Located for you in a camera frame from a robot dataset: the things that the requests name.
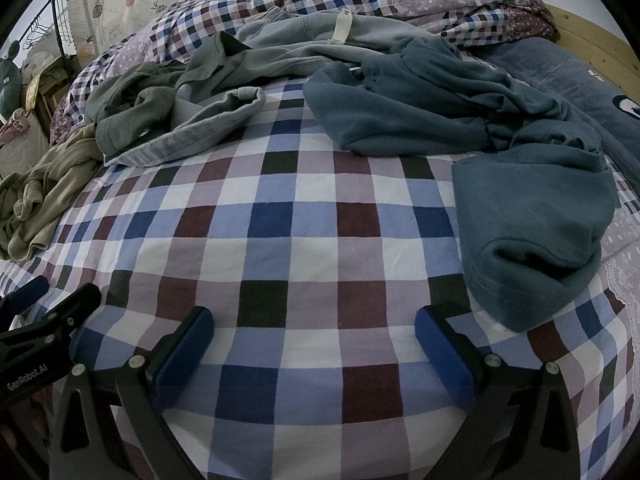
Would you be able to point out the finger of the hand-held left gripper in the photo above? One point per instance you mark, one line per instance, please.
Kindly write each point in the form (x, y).
(25, 292)
(80, 305)

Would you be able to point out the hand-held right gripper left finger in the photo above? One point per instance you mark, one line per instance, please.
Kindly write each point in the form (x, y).
(187, 345)

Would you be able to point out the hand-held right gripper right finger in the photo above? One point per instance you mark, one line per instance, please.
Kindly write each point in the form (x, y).
(440, 355)

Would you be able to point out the teal fleece sweater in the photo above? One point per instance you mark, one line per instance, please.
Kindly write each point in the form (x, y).
(525, 210)

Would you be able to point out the black clothes rack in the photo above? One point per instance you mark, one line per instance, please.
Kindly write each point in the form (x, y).
(50, 20)

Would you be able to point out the khaki garment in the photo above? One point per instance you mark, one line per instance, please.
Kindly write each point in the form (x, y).
(45, 195)

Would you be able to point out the checked bed sheet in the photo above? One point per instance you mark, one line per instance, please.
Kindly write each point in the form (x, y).
(300, 260)

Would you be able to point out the pink cloth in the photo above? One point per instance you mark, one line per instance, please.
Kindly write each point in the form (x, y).
(12, 127)

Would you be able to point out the yellow cloth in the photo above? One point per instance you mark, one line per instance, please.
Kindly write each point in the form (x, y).
(32, 87)

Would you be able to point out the green plush toy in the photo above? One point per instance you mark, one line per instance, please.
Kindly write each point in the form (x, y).
(10, 80)

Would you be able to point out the dark green shirt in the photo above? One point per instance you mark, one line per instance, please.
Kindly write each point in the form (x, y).
(140, 100)

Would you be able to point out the blue cartoon print pillow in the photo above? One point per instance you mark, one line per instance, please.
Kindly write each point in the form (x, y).
(560, 75)

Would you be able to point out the light grey garment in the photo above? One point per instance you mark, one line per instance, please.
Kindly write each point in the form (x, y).
(300, 30)

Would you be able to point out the wooden headboard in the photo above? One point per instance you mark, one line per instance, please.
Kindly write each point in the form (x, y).
(600, 45)

